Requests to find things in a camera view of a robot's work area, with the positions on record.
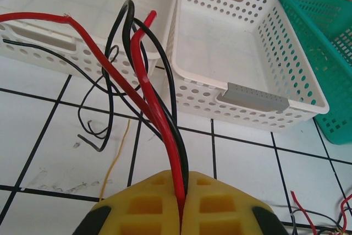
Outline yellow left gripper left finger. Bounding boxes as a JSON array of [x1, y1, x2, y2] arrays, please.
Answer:
[[73, 171, 182, 235]]

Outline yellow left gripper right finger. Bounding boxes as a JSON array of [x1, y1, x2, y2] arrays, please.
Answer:
[[182, 171, 289, 235]]

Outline yellow cable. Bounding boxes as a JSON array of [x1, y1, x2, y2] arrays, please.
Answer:
[[99, 119, 131, 201]]

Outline red cable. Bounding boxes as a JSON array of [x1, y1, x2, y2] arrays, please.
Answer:
[[130, 10, 191, 219], [0, 12, 160, 126], [290, 190, 352, 232]]

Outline black cable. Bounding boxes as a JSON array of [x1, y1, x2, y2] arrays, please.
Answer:
[[274, 204, 348, 235], [104, 0, 191, 193], [76, 44, 122, 154], [2, 39, 166, 140]]

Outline teal plastic basket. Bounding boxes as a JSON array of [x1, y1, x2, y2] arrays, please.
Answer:
[[276, 0, 352, 145]]

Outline white basket with grey handles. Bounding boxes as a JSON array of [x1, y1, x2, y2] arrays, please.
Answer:
[[164, 0, 330, 134]]

